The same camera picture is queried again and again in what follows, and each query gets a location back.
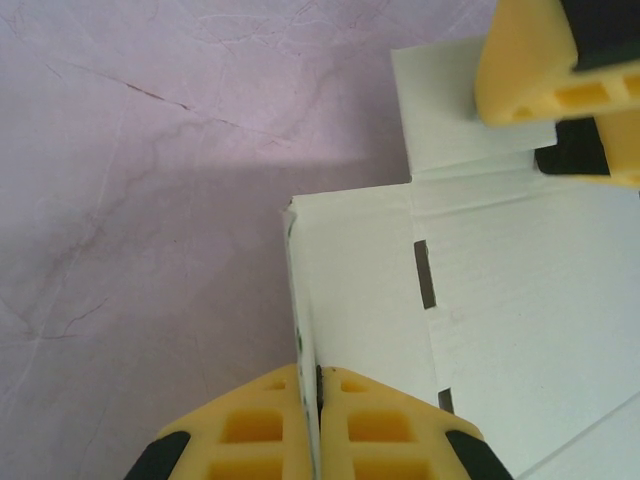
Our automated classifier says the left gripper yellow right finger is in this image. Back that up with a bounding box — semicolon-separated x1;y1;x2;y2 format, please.
319;367;516;480

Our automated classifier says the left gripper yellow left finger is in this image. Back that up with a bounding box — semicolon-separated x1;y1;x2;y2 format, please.
127;363;321;480

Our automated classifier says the light green paper box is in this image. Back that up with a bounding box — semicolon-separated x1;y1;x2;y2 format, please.
279;37;640;480

